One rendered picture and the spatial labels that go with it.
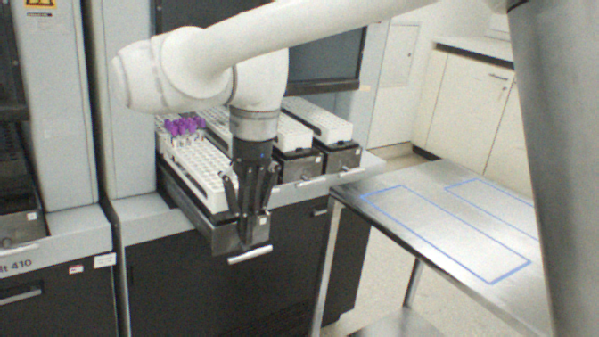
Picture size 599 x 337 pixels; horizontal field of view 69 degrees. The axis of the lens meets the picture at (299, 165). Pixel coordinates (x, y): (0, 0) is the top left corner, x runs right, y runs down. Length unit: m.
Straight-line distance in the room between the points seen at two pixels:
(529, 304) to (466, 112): 2.48
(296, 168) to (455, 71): 2.23
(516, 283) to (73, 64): 0.94
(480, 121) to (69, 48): 2.68
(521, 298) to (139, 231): 0.79
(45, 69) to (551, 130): 0.90
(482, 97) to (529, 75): 2.92
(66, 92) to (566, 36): 0.91
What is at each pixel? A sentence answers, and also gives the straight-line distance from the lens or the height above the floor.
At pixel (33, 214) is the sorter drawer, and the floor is 0.80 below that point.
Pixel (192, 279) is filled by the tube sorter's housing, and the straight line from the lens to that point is 1.24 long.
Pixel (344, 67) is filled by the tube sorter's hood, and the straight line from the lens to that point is 1.31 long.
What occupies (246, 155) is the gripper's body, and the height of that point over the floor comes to 0.98.
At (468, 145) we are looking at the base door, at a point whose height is 0.26.
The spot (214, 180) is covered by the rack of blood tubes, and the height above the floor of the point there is 0.86.
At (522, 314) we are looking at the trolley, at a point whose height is 0.82.
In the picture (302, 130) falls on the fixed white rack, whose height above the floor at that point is 0.86.
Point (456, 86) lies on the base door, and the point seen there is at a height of 0.62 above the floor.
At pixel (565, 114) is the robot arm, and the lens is 0.25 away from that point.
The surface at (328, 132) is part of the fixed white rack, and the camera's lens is 1.29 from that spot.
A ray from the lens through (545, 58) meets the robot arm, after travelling 0.25.
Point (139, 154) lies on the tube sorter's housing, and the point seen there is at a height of 0.85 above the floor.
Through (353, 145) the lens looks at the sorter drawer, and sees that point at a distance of 1.33.
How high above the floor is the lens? 1.30
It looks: 25 degrees down
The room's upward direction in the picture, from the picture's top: 7 degrees clockwise
